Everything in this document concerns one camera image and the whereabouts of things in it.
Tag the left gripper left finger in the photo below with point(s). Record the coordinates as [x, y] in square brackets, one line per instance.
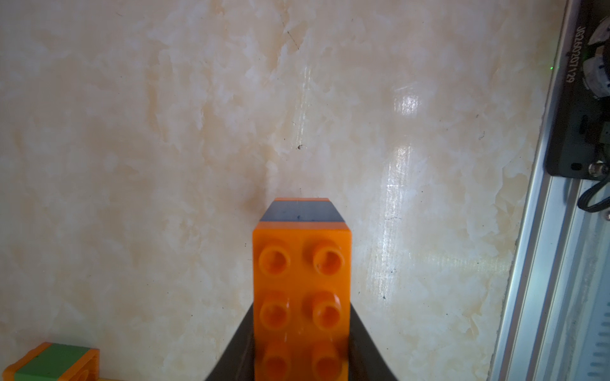
[237, 361]

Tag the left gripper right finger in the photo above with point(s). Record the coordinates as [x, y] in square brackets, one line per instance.
[365, 360]

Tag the green lego brick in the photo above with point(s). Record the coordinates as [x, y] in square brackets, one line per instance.
[52, 363]

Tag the blue lego brick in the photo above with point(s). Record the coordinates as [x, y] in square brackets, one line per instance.
[301, 212]

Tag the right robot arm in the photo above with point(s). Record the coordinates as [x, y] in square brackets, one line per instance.
[579, 143]

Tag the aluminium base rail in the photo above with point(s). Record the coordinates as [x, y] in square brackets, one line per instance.
[555, 323]

